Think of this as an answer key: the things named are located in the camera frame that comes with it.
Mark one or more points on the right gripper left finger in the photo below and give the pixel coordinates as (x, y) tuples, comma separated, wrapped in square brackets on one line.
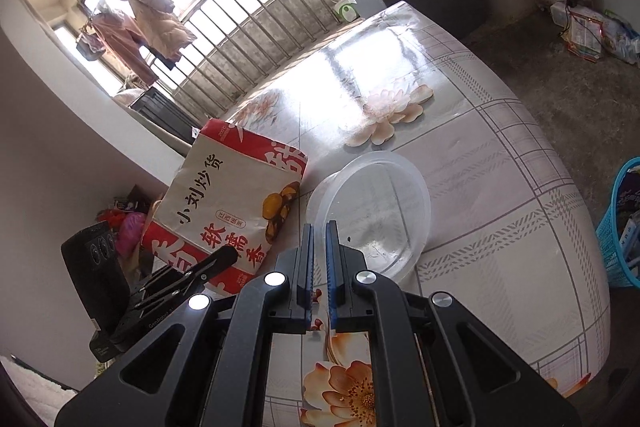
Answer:
[(207, 363)]

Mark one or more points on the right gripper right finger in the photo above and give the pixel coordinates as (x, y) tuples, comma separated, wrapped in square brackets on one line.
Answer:
[(434, 363)]

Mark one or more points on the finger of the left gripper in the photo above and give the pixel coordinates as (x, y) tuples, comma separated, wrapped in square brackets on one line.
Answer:
[(168, 289)]

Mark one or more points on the red white paper snack bag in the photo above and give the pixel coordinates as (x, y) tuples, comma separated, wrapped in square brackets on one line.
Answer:
[(235, 188)]

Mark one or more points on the clear plastic round container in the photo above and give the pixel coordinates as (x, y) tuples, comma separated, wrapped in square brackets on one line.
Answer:
[(381, 206)]

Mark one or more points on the blue plastic trash basket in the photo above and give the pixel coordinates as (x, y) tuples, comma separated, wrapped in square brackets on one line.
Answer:
[(618, 230)]

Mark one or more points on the hanging pink clothes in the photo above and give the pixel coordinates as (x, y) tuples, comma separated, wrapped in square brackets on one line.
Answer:
[(152, 24)]

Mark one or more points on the metal balcony railing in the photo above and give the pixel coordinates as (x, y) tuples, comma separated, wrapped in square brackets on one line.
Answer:
[(239, 44)]

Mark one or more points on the pile of packets on floor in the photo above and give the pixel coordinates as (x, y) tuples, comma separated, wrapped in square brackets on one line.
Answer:
[(590, 34)]

